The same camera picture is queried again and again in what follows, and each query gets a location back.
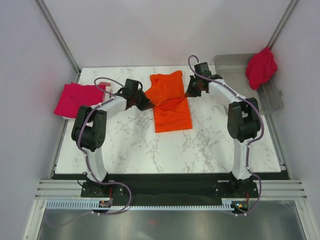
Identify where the red crumpled t shirt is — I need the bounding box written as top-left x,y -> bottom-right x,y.
245,47 -> 278,90

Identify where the magenta folded t shirt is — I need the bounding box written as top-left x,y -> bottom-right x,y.
53,83 -> 105,119

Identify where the aluminium frame rail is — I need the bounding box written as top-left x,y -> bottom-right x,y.
35,179 -> 307,201

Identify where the orange t shirt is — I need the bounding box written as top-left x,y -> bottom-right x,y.
145,70 -> 193,133

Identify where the white slotted cable duct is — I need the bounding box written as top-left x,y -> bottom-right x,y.
45,198 -> 234,211

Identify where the left aluminium corner rail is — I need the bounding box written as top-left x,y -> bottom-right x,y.
34,0 -> 82,77

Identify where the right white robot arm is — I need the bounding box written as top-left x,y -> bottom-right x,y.
185,62 -> 265,197

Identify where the aluminium corner rail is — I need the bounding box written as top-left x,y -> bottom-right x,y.
34,0 -> 82,77
267,0 -> 300,50

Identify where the clear grey plastic bin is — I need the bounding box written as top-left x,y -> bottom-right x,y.
213,53 -> 285,117

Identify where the stack of folded shirts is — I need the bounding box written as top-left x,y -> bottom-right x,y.
97,82 -> 114,102

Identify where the right aluminium corner rail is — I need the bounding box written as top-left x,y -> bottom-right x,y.
267,0 -> 300,50

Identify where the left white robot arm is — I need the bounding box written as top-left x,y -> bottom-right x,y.
71,78 -> 152,197

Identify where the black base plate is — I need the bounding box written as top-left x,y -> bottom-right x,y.
53,171 -> 289,205

